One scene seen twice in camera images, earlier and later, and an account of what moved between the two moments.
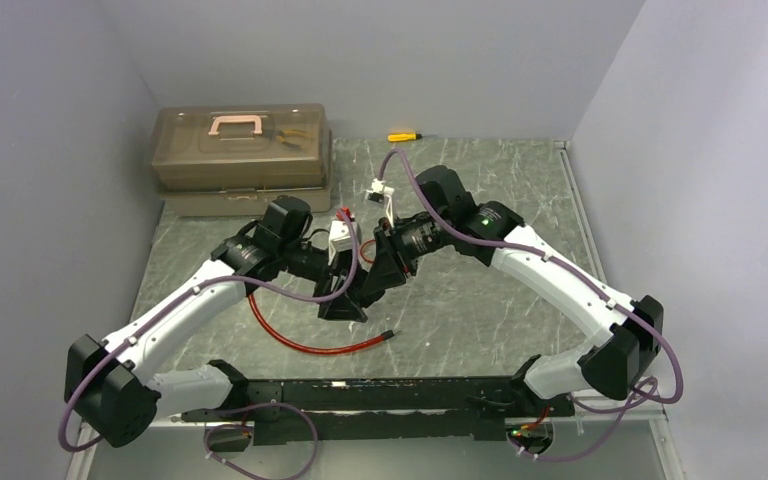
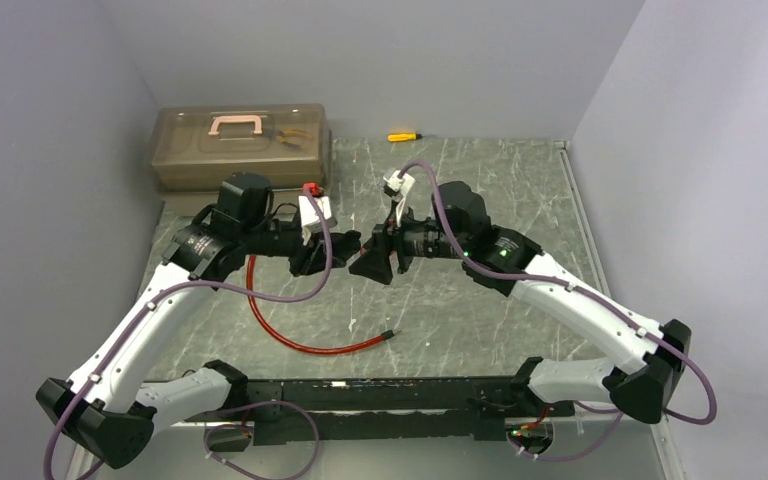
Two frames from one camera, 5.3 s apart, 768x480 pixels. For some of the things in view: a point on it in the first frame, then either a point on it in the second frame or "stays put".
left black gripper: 334,285 → 311,251
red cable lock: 383,336 stays put
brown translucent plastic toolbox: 233,160 stays put
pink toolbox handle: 237,119 stays put
